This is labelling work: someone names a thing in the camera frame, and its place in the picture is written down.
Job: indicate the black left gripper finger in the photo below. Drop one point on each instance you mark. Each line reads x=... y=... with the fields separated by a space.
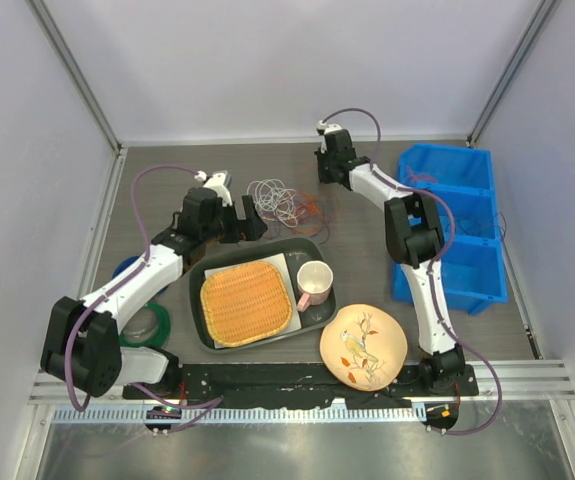
x=252 y=226
x=230 y=220

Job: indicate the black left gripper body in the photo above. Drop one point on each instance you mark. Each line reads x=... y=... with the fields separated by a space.
x=212 y=231

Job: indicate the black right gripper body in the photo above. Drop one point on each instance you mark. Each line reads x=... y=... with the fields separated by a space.
x=324 y=165

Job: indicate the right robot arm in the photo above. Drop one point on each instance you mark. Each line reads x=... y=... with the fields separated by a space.
x=414 y=240

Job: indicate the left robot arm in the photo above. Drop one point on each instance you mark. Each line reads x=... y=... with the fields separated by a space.
x=82 y=346

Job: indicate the orange woven basket mat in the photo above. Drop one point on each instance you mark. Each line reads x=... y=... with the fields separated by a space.
x=244 y=302

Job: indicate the pink ceramic mug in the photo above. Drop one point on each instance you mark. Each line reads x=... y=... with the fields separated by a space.
x=314 y=282

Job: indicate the blue tape roll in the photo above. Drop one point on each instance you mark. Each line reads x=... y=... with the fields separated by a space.
x=124 y=265

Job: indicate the green tape roll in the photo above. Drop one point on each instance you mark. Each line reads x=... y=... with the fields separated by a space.
x=149 y=327

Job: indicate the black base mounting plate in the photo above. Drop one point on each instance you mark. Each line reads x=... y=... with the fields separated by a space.
x=298 y=386

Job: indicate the bird pattern ceramic plate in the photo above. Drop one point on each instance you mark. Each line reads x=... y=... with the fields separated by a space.
x=364 y=347

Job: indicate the blue plastic compartment bin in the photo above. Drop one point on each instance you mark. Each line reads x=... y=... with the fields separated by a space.
x=473 y=268

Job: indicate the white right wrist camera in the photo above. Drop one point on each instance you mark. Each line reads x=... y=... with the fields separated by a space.
x=323 y=128

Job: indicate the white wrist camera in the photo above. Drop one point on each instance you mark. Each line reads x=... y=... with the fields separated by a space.
x=323 y=128
x=219 y=181

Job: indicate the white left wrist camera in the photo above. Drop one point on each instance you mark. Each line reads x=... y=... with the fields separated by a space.
x=219 y=181

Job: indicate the aluminium front rail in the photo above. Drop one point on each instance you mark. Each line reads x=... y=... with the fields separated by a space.
x=498 y=384

